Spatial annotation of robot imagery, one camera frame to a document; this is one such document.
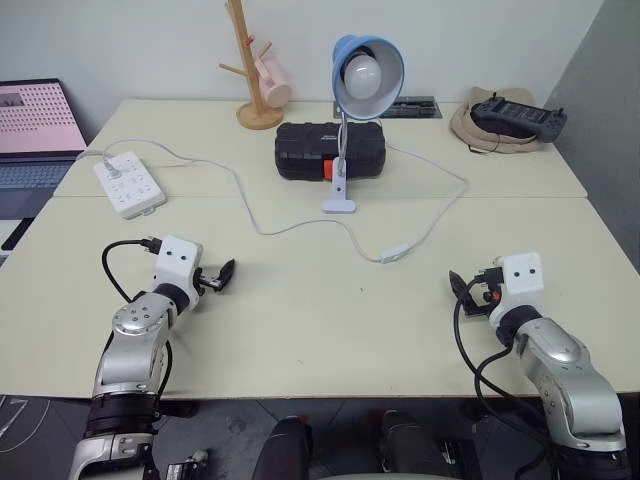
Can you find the dark rounded shape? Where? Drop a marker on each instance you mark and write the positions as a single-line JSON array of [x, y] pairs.
[[412, 445], [282, 450]]

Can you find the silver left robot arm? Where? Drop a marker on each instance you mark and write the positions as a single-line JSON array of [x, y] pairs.
[[132, 345]]

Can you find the beige cloth hat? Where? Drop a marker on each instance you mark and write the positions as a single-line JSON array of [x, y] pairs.
[[470, 130]]

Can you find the black table socket panel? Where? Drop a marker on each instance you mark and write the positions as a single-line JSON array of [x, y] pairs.
[[415, 107]]

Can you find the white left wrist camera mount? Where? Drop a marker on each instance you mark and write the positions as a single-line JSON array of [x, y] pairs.
[[175, 262]]

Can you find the blue and white desk lamp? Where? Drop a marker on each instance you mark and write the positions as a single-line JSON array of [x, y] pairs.
[[367, 65]]

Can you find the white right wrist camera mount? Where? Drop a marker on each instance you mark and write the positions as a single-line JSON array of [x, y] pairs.
[[520, 280]]

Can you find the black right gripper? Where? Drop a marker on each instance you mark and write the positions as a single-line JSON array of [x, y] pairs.
[[484, 300]]

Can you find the white light bulb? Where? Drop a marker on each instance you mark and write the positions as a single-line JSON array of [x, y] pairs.
[[362, 77]]

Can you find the white power strip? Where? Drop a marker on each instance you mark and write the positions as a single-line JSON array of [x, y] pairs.
[[131, 185]]

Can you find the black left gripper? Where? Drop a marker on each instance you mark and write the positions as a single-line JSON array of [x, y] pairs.
[[206, 281]]

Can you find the black remote controller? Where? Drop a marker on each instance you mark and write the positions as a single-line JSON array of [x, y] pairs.
[[520, 117]]

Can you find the grey laptop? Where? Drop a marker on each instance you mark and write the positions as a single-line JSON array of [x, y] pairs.
[[35, 130]]

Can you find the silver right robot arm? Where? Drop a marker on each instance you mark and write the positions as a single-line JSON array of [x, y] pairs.
[[570, 370]]

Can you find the black plastic tool case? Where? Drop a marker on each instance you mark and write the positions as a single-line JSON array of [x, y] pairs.
[[305, 150]]

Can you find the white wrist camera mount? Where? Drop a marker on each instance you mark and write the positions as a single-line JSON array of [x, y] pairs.
[[175, 262], [520, 280]]

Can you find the pink mug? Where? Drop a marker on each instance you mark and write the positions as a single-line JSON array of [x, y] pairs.
[[272, 82]]

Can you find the wooden mug tree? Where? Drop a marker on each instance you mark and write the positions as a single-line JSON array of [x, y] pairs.
[[250, 85]]

